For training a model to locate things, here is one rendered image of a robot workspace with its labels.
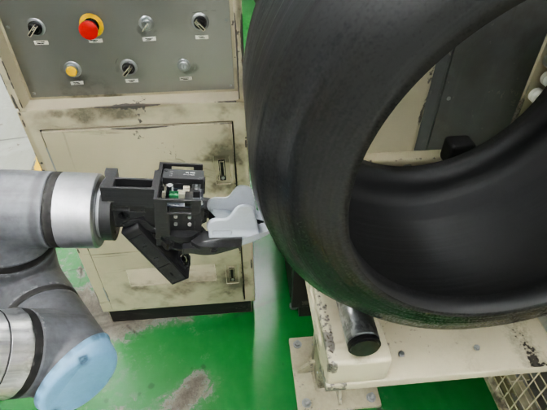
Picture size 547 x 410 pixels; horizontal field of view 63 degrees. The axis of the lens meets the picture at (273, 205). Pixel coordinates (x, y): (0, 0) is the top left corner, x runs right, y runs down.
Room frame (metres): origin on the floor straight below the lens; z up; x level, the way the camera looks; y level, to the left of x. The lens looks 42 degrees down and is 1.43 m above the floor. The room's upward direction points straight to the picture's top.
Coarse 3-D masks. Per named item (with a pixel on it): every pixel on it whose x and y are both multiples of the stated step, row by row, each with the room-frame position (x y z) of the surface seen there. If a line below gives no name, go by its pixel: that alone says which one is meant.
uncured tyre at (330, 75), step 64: (256, 0) 0.52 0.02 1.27; (320, 0) 0.34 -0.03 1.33; (384, 0) 0.32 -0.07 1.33; (448, 0) 0.31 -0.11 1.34; (512, 0) 0.31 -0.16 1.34; (256, 64) 0.40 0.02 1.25; (320, 64) 0.32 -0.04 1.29; (384, 64) 0.30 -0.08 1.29; (256, 128) 0.35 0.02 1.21; (320, 128) 0.30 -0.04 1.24; (512, 128) 0.62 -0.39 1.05; (256, 192) 0.34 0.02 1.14; (320, 192) 0.30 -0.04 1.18; (384, 192) 0.58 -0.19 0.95; (448, 192) 0.58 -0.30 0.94; (512, 192) 0.56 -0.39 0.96; (320, 256) 0.30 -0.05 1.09; (384, 256) 0.46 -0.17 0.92; (448, 256) 0.46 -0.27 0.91; (512, 256) 0.45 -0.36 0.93; (384, 320) 0.31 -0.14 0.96; (448, 320) 0.31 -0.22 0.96; (512, 320) 0.33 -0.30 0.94
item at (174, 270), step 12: (132, 228) 0.37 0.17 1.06; (144, 228) 0.38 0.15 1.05; (132, 240) 0.37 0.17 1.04; (144, 240) 0.37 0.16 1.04; (144, 252) 0.37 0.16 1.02; (156, 252) 0.37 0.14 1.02; (168, 252) 0.38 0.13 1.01; (180, 252) 0.40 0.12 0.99; (156, 264) 0.37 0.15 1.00; (168, 264) 0.37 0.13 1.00; (180, 264) 0.38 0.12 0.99; (168, 276) 0.37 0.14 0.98; (180, 276) 0.37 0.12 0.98
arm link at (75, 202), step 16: (64, 176) 0.40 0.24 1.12; (80, 176) 0.40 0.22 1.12; (96, 176) 0.40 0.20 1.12; (64, 192) 0.37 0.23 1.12; (80, 192) 0.37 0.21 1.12; (96, 192) 0.38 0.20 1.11; (64, 208) 0.36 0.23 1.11; (80, 208) 0.36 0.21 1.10; (96, 208) 0.37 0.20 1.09; (64, 224) 0.35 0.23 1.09; (80, 224) 0.35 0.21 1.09; (96, 224) 0.36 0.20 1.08; (64, 240) 0.34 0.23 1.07; (80, 240) 0.35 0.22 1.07; (96, 240) 0.35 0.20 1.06
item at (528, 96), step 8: (544, 48) 0.84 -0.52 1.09; (544, 56) 0.84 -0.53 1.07; (536, 64) 0.84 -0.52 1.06; (544, 64) 0.83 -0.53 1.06; (536, 72) 0.84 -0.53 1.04; (544, 72) 0.83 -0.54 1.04; (528, 80) 0.84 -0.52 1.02; (536, 80) 0.84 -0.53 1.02; (544, 80) 0.82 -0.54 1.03; (528, 88) 0.84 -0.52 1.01; (536, 88) 0.83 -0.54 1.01; (544, 88) 0.84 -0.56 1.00; (528, 96) 0.83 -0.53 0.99; (536, 96) 0.81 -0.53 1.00; (520, 104) 0.84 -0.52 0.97; (528, 104) 0.84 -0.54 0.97; (520, 112) 0.84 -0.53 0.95; (512, 120) 0.84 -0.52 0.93
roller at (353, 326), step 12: (348, 312) 0.35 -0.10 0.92; (360, 312) 0.35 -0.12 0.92; (348, 324) 0.34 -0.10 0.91; (360, 324) 0.33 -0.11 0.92; (372, 324) 0.34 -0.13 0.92; (348, 336) 0.32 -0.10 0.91; (360, 336) 0.32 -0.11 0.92; (372, 336) 0.32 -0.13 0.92; (348, 348) 0.31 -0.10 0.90; (360, 348) 0.31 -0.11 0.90; (372, 348) 0.31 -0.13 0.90
